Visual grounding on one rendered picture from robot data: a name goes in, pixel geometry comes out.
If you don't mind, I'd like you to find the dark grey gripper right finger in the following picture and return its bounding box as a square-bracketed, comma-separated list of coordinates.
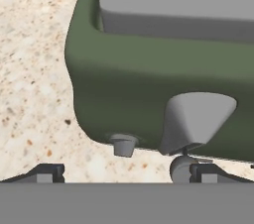
[189, 163, 254, 183]

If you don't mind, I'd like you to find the grey toaster lever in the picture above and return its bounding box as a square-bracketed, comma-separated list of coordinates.
[158, 91, 238, 156]

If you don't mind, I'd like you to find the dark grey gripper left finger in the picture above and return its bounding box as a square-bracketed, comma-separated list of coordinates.
[0, 163, 65, 183]

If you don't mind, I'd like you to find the grey round toaster knob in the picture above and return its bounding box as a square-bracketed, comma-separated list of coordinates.
[169, 155, 199, 183]

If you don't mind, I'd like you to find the green toaster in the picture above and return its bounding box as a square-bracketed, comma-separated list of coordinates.
[63, 0, 254, 163]

